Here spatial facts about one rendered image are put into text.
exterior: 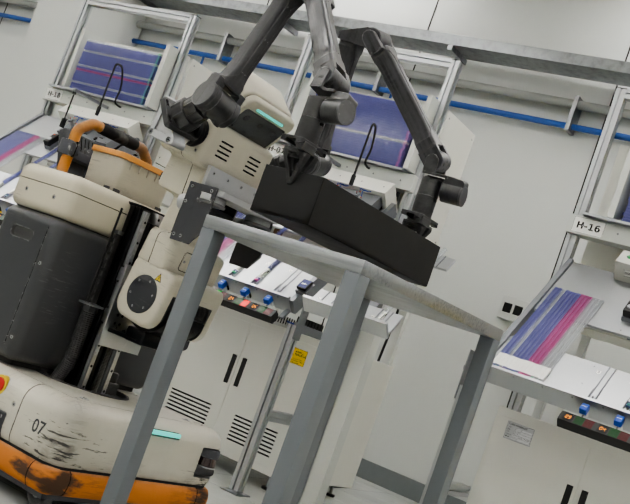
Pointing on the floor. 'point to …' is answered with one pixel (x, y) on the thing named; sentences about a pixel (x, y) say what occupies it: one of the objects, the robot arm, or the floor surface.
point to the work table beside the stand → (321, 405)
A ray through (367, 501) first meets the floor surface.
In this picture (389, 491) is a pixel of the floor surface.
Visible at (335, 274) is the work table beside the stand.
